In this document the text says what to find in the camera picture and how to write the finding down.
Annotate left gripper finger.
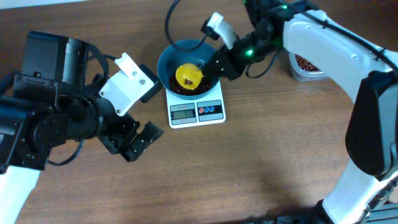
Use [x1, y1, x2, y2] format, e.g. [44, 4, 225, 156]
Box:
[120, 136, 149, 162]
[137, 121, 164, 146]

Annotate blue plastic bowl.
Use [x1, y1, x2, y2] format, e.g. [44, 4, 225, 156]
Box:
[157, 43, 220, 100]

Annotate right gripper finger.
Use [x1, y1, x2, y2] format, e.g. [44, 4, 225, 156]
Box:
[201, 67, 231, 80]
[203, 50, 224, 68]

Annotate red beans in bowl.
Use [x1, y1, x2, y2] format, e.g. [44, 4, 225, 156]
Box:
[169, 75, 213, 96]

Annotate clear plastic bean container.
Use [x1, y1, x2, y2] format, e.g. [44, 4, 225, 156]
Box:
[289, 53, 328, 82]

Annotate yellow measuring scoop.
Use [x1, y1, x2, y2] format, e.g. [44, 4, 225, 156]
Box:
[175, 63, 204, 90]

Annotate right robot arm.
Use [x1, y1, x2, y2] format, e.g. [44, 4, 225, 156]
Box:
[201, 1, 397, 223]

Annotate white digital kitchen scale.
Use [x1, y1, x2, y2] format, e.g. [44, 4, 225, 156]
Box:
[165, 82, 226, 129]

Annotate red beans pile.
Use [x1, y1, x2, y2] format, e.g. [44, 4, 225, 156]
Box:
[294, 54, 320, 72]

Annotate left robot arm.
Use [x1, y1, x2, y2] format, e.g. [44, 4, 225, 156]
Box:
[1, 31, 163, 223]

